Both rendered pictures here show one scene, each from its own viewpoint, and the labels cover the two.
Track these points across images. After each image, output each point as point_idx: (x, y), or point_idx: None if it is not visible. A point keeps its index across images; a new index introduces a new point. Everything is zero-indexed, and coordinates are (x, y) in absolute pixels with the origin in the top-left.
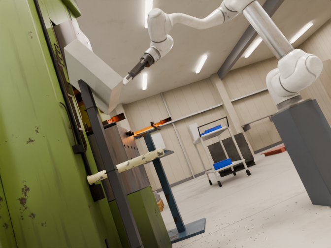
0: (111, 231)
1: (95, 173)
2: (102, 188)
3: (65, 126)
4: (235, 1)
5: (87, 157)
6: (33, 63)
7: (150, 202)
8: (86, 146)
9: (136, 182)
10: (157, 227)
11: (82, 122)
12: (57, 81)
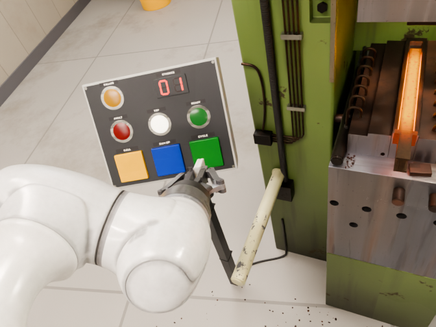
0: (308, 222)
1: (313, 169)
2: (324, 189)
3: (250, 100)
4: None
5: (303, 147)
6: None
7: (377, 280)
8: (301, 137)
9: (327, 245)
10: (358, 294)
11: (327, 89)
12: (257, 5)
